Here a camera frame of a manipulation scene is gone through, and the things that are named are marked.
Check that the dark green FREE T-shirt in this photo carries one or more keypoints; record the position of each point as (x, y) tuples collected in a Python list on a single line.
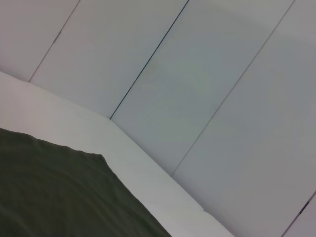
[(49, 185)]

